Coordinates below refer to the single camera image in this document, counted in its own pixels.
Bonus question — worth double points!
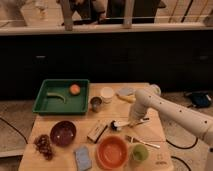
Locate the green cup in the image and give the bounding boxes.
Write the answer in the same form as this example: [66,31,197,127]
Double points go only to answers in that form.
[130,144,149,163]

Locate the silver fork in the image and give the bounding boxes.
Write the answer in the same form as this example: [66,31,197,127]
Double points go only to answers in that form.
[125,135,160,149]

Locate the grey blue cloth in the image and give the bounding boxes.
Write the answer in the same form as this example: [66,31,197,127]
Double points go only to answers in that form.
[117,87,134,96]

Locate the black cable left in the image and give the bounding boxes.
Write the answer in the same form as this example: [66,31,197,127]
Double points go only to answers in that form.
[0,116,30,145]

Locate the orange bowl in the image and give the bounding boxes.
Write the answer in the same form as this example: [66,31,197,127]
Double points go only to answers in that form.
[95,136,128,170]

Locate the black cable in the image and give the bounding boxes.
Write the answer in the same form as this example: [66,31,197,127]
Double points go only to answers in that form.
[0,116,30,145]
[165,136,200,150]

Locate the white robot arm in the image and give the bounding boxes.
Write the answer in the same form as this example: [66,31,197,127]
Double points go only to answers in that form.
[129,84,213,146]

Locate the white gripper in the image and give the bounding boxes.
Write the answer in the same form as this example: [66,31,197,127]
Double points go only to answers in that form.
[129,101,148,127]

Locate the white cup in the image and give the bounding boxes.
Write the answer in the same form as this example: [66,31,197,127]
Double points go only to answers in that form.
[100,87,115,103]

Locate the orange fruit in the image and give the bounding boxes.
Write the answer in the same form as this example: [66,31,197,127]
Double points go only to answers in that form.
[69,84,81,95]

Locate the blue sponge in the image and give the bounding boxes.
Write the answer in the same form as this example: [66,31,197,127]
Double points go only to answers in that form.
[74,146,92,171]

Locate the white rectangular box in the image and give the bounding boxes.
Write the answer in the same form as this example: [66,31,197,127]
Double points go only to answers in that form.
[87,120,108,143]

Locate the green plastic tray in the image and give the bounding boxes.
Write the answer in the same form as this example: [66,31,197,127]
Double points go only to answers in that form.
[33,79,90,115]

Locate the red grape bunch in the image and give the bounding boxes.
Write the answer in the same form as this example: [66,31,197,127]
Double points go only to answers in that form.
[34,134,53,160]

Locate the purple bowl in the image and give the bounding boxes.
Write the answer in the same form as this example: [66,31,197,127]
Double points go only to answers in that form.
[50,121,76,147]

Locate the small metal cup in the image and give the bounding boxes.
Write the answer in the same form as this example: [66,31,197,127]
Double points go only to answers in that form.
[90,97,102,112]

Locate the green bean pod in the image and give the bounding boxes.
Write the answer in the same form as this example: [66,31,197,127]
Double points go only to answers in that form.
[46,92,66,103]

